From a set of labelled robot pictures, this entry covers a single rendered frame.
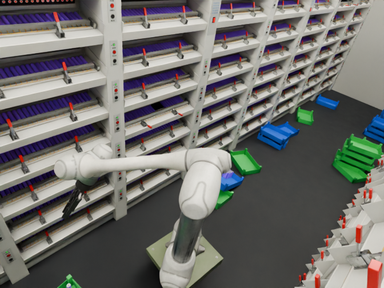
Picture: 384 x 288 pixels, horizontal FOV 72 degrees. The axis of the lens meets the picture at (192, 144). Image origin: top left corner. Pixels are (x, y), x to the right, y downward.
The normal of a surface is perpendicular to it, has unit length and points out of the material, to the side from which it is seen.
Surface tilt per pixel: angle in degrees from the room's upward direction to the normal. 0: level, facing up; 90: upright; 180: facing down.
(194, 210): 86
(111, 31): 90
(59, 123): 15
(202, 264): 3
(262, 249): 0
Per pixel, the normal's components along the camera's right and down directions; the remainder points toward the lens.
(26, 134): 0.31, -0.62
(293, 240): 0.13, -0.79
